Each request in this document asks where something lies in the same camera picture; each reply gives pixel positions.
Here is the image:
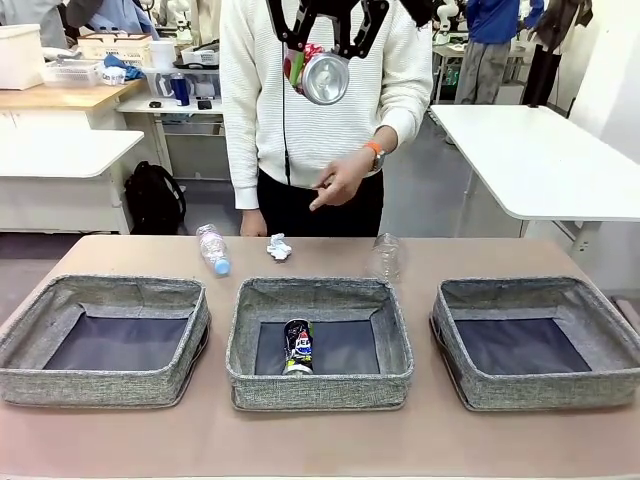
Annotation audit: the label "crushed red cola can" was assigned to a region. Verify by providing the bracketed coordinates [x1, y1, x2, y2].
[282, 42, 352, 107]

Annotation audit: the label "white paper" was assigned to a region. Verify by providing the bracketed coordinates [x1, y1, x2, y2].
[265, 232, 295, 262]

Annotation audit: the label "plastic bottle with pink label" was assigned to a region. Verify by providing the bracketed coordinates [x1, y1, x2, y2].
[195, 223, 234, 278]

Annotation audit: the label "crushed black Pepsi can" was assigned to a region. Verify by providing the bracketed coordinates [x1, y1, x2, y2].
[281, 317, 317, 377]

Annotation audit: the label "person's left forearm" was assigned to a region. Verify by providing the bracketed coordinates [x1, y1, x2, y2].
[372, 74, 436, 157]

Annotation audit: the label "person's right forearm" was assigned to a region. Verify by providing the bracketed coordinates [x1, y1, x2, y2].
[226, 114, 262, 212]

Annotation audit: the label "person's left hand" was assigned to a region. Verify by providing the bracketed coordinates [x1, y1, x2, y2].
[309, 146, 377, 212]

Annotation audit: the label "person's right hand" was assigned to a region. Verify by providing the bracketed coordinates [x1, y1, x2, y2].
[239, 208, 268, 238]

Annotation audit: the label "white knit sweater torso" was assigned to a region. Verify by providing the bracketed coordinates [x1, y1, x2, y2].
[219, 0, 436, 212]

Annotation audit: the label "white desktop device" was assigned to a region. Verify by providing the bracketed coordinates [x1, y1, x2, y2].
[178, 43, 222, 70]

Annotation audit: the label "person in blue jacket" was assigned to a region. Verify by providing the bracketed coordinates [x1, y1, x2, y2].
[454, 0, 546, 107]

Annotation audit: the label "blue spray bottle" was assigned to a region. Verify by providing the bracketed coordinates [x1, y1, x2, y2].
[169, 71, 192, 108]

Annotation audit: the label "white cylindrical container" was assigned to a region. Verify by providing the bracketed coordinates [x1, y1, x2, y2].
[149, 39, 177, 72]

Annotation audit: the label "translucent box with blue label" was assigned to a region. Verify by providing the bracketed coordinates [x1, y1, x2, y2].
[148, 69, 177, 99]

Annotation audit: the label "person in light blue top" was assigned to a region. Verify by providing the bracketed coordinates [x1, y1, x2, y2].
[64, 0, 162, 46]

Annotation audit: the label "blue cloth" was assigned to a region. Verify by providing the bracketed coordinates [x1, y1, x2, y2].
[102, 53, 147, 82]

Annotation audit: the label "white background desk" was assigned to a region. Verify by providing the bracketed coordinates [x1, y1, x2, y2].
[115, 93, 231, 182]

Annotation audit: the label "cream slatted crate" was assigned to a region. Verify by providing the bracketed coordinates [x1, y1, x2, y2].
[76, 31, 154, 70]

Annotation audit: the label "black trousers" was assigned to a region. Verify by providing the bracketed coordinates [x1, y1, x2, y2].
[256, 166, 387, 239]

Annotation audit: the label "person in dark coat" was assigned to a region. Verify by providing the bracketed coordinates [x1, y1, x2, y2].
[521, 0, 596, 108]

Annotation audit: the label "large white table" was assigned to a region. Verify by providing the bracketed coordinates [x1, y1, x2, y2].
[428, 103, 640, 252]

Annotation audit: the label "black backpack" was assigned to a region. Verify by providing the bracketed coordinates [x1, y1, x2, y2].
[123, 160, 188, 236]

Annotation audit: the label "clear plastic bin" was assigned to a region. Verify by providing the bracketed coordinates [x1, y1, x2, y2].
[41, 58, 104, 90]

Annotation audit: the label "wooden top table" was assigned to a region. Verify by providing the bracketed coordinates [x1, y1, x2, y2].
[0, 76, 147, 132]

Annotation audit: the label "white desk with cabinet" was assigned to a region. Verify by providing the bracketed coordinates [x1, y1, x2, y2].
[0, 128, 147, 235]

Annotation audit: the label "white storage box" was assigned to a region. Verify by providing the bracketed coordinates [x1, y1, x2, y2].
[0, 23, 46, 92]

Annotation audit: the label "grey fabric basket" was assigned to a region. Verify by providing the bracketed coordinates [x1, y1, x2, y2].
[0, 273, 212, 409]
[225, 276, 416, 413]
[429, 276, 640, 413]

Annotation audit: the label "thin black cord on sweater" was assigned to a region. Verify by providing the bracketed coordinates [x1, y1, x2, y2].
[280, 74, 293, 187]

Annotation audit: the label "orange strap wristwatch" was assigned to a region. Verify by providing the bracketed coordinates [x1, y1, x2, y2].
[364, 140, 387, 174]

